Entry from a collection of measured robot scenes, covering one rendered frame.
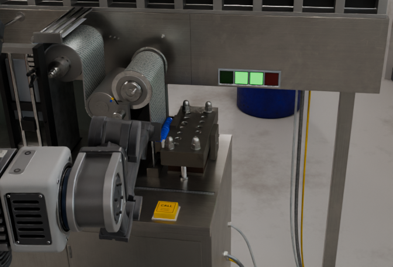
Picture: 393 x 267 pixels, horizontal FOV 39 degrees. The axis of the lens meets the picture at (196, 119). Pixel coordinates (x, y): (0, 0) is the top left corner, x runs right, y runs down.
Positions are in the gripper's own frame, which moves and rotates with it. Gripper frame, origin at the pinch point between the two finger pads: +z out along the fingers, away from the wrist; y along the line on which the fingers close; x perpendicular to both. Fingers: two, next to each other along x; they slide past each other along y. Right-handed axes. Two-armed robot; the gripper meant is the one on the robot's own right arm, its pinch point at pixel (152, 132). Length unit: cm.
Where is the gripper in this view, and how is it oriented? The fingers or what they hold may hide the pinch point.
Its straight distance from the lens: 206.6
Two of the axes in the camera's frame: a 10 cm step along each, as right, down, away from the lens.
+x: 0.7, -10.0, 0.6
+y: 9.9, 0.5, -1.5
